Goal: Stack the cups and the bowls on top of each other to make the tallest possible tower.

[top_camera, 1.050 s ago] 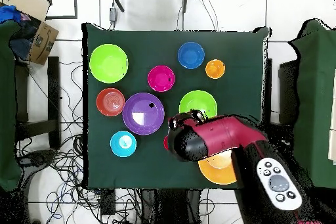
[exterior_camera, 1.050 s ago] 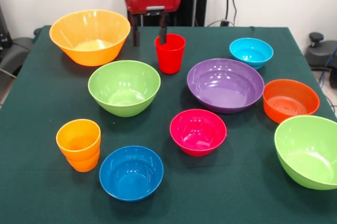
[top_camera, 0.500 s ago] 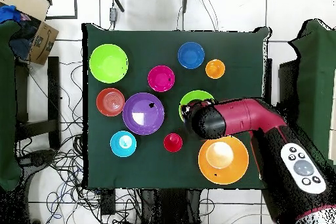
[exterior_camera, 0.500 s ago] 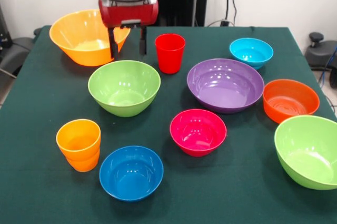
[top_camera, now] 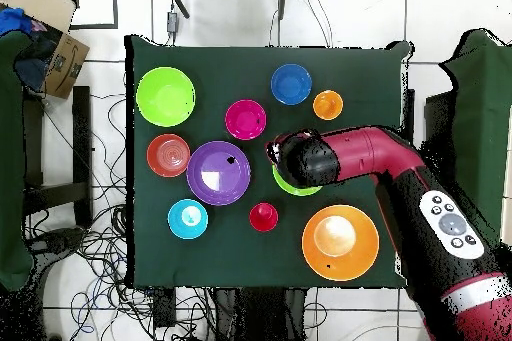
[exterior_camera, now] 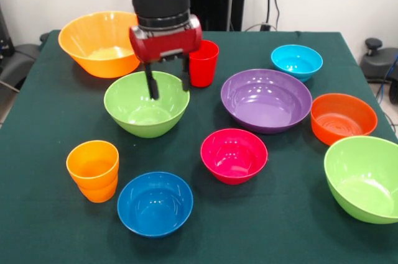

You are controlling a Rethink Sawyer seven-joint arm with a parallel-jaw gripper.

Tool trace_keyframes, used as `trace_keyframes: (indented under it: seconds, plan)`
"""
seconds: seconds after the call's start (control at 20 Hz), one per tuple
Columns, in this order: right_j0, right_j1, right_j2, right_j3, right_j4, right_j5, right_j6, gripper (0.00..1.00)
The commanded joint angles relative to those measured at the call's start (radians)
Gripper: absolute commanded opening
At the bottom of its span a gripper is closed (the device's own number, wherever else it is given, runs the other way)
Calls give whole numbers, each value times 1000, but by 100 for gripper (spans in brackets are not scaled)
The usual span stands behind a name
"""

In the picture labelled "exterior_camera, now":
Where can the red-orange plastic bowl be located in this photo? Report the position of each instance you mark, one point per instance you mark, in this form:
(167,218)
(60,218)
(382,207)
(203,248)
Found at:
(343,118)

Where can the dark green tablecloth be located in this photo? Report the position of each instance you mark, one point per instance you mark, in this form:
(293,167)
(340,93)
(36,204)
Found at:
(264,230)

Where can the red plastic cup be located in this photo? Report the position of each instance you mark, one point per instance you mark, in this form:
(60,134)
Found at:
(205,68)

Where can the pink plastic bowl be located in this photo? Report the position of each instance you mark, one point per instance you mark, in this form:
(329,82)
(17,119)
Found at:
(233,155)

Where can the blue plastic bowl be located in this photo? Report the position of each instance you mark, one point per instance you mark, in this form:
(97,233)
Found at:
(155,205)

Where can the purple plastic bowl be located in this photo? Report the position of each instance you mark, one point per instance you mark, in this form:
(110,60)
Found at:
(266,102)

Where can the black pedestal foot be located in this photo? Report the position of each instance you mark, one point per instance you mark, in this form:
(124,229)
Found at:
(18,59)
(377,62)

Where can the green plastic bowl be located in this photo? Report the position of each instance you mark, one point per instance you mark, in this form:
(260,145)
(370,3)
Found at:
(363,180)
(136,115)

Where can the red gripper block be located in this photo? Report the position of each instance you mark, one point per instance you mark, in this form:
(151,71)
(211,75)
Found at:
(168,43)

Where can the large orange plastic bowl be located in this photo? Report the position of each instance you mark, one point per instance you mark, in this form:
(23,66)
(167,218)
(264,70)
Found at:
(99,37)

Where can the cyan plastic bowl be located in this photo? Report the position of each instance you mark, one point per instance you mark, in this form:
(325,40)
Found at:
(295,59)

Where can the orange plastic cup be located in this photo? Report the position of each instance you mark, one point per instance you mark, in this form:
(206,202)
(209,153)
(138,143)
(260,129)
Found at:
(93,167)

